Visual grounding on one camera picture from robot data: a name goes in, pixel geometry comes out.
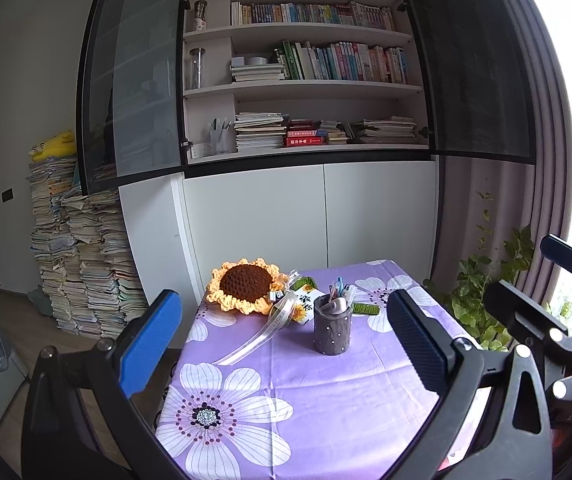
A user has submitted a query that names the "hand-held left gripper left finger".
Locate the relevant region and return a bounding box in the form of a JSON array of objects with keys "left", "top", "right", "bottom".
[{"left": 21, "top": 289, "right": 184, "bottom": 480}]

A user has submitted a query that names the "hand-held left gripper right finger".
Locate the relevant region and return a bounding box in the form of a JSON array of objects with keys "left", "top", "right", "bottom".
[{"left": 386, "top": 289, "right": 552, "bottom": 480}]

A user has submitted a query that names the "grey dotted pen holder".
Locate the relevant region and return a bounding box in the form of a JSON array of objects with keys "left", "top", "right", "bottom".
[{"left": 312, "top": 294, "right": 354, "bottom": 356}]

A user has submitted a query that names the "green potted plant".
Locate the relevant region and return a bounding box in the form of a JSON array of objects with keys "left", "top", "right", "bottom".
[{"left": 423, "top": 192, "right": 567, "bottom": 352}]

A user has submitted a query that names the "mauve curtain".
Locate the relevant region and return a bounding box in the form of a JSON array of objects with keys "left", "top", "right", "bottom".
[{"left": 437, "top": 0, "right": 572, "bottom": 337}]

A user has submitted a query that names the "tall pile of papers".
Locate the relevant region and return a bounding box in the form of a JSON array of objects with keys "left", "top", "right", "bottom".
[{"left": 27, "top": 156, "right": 150, "bottom": 339}]

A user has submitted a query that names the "crochet sunflower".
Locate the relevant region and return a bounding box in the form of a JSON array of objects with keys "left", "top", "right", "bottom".
[{"left": 206, "top": 257, "right": 380, "bottom": 317}]

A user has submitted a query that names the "grey-green cloth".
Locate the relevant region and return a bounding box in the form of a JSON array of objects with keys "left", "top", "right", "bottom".
[{"left": 27, "top": 285, "right": 55, "bottom": 317}]

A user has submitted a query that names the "sunflower gift card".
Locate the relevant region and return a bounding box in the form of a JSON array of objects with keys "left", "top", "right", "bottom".
[{"left": 291, "top": 287, "right": 325, "bottom": 325}]

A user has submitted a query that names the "clear printed ribbon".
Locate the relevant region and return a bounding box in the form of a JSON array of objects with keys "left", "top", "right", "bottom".
[{"left": 213, "top": 270, "right": 313, "bottom": 366}]

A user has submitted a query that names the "purple floral tablecloth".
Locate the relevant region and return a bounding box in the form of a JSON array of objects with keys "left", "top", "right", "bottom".
[{"left": 155, "top": 259, "right": 493, "bottom": 480}]

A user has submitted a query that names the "white cabinet door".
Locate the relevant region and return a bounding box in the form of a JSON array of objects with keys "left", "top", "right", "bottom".
[
  {"left": 181, "top": 164, "right": 328, "bottom": 294},
  {"left": 323, "top": 160, "right": 440, "bottom": 274}
]

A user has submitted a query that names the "white bookcase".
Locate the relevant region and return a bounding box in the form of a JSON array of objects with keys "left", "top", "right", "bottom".
[{"left": 76, "top": 0, "right": 537, "bottom": 302}]

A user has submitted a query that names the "clear pen cup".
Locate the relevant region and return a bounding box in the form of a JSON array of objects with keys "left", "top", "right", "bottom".
[{"left": 209, "top": 117, "right": 235, "bottom": 156}]

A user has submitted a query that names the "wide stack of magazines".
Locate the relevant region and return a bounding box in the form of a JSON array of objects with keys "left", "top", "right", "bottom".
[{"left": 353, "top": 116, "right": 420, "bottom": 145}]

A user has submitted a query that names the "yellow plush toy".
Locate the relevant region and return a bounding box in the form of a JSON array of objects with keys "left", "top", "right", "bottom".
[{"left": 28, "top": 130, "right": 77, "bottom": 163}]

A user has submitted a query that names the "dark glass bookcase door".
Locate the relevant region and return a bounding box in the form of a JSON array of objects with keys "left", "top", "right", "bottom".
[
  {"left": 391, "top": 0, "right": 537, "bottom": 165},
  {"left": 76, "top": 0, "right": 190, "bottom": 197}
]

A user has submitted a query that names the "small stack of mixed books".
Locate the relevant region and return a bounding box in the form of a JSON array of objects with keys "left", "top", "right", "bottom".
[{"left": 318, "top": 120, "right": 357, "bottom": 145}]

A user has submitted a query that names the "stack of red books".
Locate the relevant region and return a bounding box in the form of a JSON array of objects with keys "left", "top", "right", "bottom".
[{"left": 285, "top": 120, "right": 327, "bottom": 147}]

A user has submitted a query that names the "stack of white booklets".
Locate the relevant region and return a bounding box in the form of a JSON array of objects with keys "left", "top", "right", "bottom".
[{"left": 234, "top": 112, "right": 289, "bottom": 151}]

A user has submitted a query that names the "tall clear jar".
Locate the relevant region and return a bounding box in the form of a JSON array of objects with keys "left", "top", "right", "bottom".
[{"left": 188, "top": 48, "right": 207, "bottom": 90}]

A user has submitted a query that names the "row of tall books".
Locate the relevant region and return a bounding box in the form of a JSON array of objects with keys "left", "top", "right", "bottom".
[{"left": 273, "top": 40, "right": 410, "bottom": 85}]

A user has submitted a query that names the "small stack of flat books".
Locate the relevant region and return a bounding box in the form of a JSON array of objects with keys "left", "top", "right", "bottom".
[{"left": 230, "top": 64, "right": 287, "bottom": 83}]

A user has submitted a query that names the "long row of small books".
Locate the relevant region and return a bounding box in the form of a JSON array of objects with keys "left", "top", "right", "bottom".
[{"left": 230, "top": 1, "right": 396, "bottom": 31}]

